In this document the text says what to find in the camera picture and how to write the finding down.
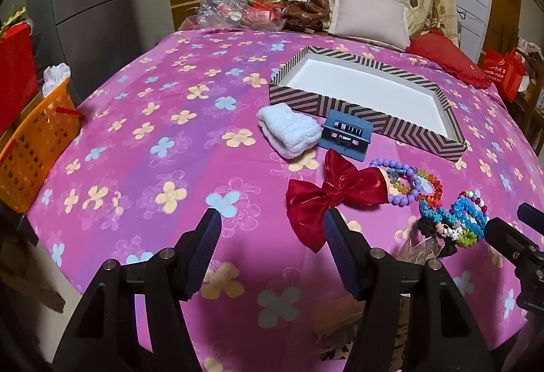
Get clear plastic bags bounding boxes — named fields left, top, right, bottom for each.
left=183, top=0, right=285, bottom=32

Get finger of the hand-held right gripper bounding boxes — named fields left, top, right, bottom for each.
left=517, top=203, right=544, bottom=237
left=485, top=219, right=544, bottom=271

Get black scrunchie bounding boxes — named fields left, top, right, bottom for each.
left=419, top=219, right=457, bottom=258

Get white pillow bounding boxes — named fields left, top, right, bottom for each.
left=327, top=0, right=412, bottom=52

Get wooden chair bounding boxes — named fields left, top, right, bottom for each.
left=510, top=40, right=544, bottom=135

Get white fluffy towel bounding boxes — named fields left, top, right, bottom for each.
left=257, top=104, right=323, bottom=160

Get blue hair claw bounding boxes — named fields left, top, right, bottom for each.
left=320, top=109, right=374, bottom=162

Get striped cardboard box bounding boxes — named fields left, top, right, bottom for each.
left=269, top=46, right=468, bottom=163

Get red shopping bag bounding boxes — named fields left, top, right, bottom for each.
left=482, top=48, right=528, bottom=101

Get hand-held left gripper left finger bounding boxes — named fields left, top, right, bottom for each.
left=53, top=208, right=222, bottom=372

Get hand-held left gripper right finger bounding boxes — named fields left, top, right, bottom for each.
left=324, top=208, right=494, bottom=372

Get orange plastic basket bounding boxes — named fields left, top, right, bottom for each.
left=0, top=78, right=82, bottom=213

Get red ruffled pillow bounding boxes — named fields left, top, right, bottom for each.
left=407, top=31, right=491, bottom=89

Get white cloth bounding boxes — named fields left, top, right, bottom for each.
left=42, top=63, right=72, bottom=96

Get red satin bow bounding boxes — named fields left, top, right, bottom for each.
left=286, top=149, right=389, bottom=253

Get blue bead bracelet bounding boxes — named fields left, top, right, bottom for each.
left=419, top=191, right=489, bottom=249

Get rainbow bead bracelet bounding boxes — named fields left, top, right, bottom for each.
left=393, top=169, right=443, bottom=211

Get pink floral bedsheet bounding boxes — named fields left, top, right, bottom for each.
left=28, top=28, right=540, bottom=372

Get purple bead bracelet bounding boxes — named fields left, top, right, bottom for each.
left=369, top=158, right=422, bottom=207

